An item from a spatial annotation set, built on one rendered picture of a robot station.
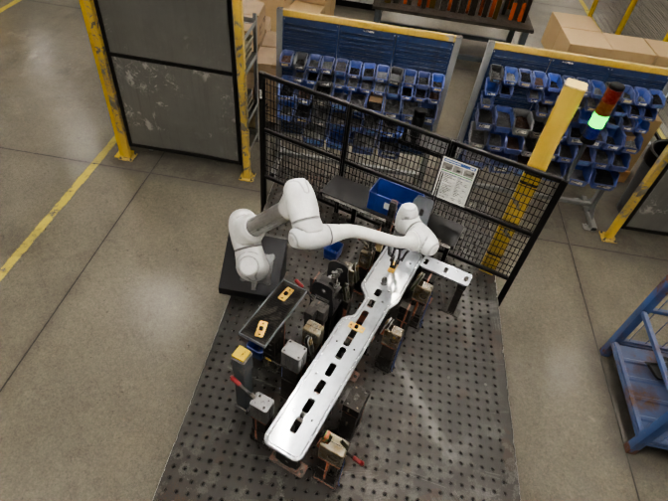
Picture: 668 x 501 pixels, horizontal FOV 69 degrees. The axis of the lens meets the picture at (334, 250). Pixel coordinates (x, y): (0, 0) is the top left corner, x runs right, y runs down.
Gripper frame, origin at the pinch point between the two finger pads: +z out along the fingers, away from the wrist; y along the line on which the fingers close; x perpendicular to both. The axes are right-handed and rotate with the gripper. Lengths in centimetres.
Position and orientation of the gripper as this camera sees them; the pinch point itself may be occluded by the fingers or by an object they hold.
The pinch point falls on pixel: (394, 262)
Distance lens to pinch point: 270.6
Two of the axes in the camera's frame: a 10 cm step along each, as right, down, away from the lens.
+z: -0.9, 6.9, 7.2
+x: 4.6, -6.1, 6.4
